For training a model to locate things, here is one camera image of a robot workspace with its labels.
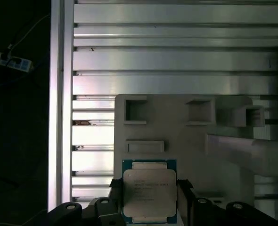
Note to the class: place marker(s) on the grey parts rack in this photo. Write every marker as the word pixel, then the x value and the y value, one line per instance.
pixel 176 146

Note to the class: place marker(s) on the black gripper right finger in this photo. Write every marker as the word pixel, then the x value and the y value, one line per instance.
pixel 190 212

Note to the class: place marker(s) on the white power strip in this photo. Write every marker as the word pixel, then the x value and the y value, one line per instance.
pixel 14 62

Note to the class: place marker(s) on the silver-topped CPU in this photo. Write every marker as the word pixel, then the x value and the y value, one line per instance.
pixel 150 188

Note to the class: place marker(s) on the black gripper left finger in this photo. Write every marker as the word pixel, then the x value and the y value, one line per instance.
pixel 115 195

